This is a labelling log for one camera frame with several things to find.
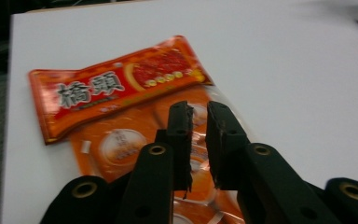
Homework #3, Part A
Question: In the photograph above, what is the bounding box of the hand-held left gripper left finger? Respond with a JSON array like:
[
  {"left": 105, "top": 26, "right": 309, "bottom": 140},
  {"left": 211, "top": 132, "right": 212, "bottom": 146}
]
[{"left": 117, "top": 100, "right": 196, "bottom": 224}]

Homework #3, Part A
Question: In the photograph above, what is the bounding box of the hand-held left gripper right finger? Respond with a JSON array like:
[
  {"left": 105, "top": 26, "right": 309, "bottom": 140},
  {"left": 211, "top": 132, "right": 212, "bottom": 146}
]
[{"left": 205, "top": 100, "right": 343, "bottom": 224}]

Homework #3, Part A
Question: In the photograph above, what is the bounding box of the orange seasoning packet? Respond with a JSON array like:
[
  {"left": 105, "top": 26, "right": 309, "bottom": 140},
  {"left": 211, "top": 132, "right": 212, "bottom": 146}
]
[{"left": 27, "top": 35, "right": 250, "bottom": 224}]

